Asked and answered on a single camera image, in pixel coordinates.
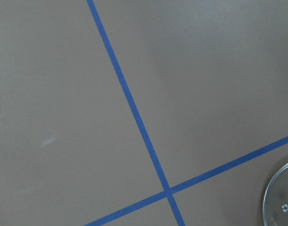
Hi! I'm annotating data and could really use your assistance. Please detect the glass pot lid blue knob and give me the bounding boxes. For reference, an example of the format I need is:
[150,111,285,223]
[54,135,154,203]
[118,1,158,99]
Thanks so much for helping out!
[262,163,288,226]

